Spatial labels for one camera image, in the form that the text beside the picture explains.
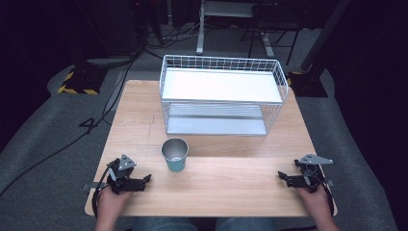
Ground white desk frame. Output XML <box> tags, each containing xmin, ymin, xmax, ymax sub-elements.
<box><xmin>195</xmin><ymin>0</ymin><xmax>276</xmax><ymax>59</ymax></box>

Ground teal metal cup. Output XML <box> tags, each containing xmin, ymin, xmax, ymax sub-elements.
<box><xmin>161</xmin><ymin>137</ymin><xmax>190</xmax><ymax>173</ymax></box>

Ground grey tape strip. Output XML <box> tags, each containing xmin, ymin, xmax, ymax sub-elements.
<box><xmin>81</xmin><ymin>181</ymin><xmax>109</xmax><ymax>193</ymax></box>

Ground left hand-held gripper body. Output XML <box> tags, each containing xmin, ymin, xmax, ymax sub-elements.
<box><xmin>106</xmin><ymin>154</ymin><xmax>145</xmax><ymax>195</ymax></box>

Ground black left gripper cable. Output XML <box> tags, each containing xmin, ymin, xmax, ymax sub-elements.
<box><xmin>91</xmin><ymin>162</ymin><xmax>114</xmax><ymax>219</ymax></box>

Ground long black floor cable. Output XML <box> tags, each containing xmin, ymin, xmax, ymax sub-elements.
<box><xmin>0</xmin><ymin>57</ymin><xmax>138</xmax><ymax>198</ymax></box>

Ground person's right hand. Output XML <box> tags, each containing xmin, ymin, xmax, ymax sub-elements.
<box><xmin>296</xmin><ymin>186</ymin><xmax>335</xmax><ymax>223</ymax></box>

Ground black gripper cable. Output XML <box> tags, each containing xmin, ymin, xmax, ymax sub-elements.
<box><xmin>316</xmin><ymin>177</ymin><xmax>335</xmax><ymax>217</ymax></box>
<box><xmin>91</xmin><ymin>162</ymin><xmax>114</xmax><ymax>219</ymax></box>

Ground person's blue jeans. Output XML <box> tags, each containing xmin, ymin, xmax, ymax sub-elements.
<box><xmin>132</xmin><ymin>217</ymin><xmax>281</xmax><ymax>231</ymax></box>

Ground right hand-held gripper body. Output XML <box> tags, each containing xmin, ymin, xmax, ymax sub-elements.
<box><xmin>293</xmin><ymin>153</ymin><xmax>334</xmax><ymax>194</ymax></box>

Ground dark slanted pole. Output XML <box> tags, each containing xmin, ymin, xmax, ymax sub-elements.
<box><xmin>299</xmin><ymin>0</ymin><xmax>353</xmax><ymax>73</ymax></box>

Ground white wire shelf rack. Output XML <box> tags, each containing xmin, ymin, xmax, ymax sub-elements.
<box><xmin>159</xmin><ymin>54</ymin><xmax>290</xmax><ymax>137</ymax></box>

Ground black base with striped tape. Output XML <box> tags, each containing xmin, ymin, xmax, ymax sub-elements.
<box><xmin>286</xmin><ymin>70</ymin><xmax>329</xmax><ymax>98</ymax></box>
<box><xmin>57</xmin><ymin>64</ymin><xmax>109</xmax><ymax>96</ymax></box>

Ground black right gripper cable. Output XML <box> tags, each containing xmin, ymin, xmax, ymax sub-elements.
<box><xmin>316</xmin><ymin>177</ymin><xmax>335</xmax><ymax>217</ymax></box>

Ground bundle of floor cables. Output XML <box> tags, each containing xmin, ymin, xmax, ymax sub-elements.
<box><xmin>142</xmin><ymin>18</ymin><xmax>206</xmax><ymax>51</ymax></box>

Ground dark computer tower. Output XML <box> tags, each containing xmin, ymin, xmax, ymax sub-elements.
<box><xmin>104</xmin><ymin>0</ymin><xmax>143</xmax><ymax>56</ymax></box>

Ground person's left hand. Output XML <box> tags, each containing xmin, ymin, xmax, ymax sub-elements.
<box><xmin>95</xmin><ymin>187</ymin><xmax>134</xmax><ymax>223</ymax></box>

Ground black metal chair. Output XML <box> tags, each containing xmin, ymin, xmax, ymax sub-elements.
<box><xmin>240</xmin><ymin>2</ymin><xmax>305</xmax><ymax>66</ymax></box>

